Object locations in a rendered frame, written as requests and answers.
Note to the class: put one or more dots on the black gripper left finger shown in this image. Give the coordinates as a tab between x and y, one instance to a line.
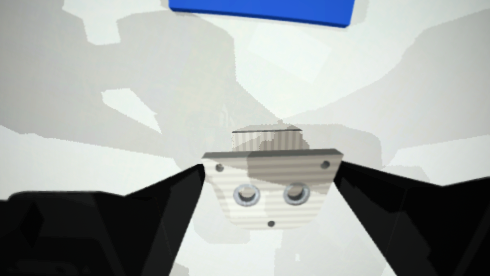
140	233

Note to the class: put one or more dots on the white housing plate with two round holes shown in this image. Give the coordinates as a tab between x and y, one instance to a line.
271	174

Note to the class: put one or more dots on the blue rectangular plate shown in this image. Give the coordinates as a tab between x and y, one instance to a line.
331	13

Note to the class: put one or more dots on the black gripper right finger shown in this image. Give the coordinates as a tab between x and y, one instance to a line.
421	229

